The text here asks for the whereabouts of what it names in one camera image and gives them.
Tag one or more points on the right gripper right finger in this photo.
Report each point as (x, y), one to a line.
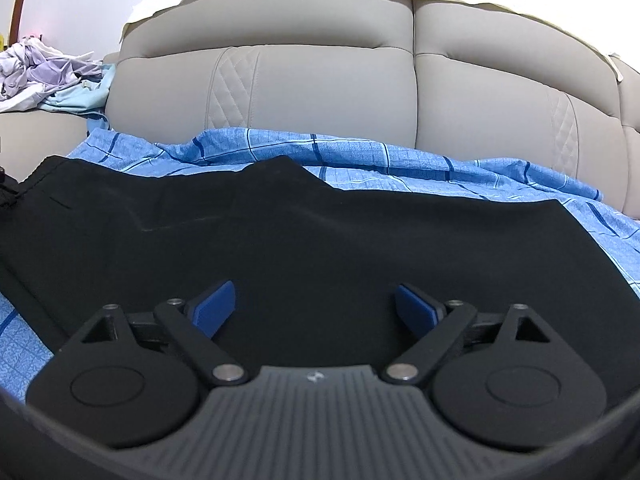
(440, 329)

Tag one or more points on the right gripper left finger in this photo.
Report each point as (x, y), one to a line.
(191, 325)

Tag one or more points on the black pants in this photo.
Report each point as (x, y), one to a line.
(314, 267)

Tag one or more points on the blue plaid bed sheet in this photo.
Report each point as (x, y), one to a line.
(358, 164)

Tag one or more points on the beige leather headboard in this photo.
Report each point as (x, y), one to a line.
(444, 77)

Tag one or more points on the pile of light clothes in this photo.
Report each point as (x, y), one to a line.
(34, 75)

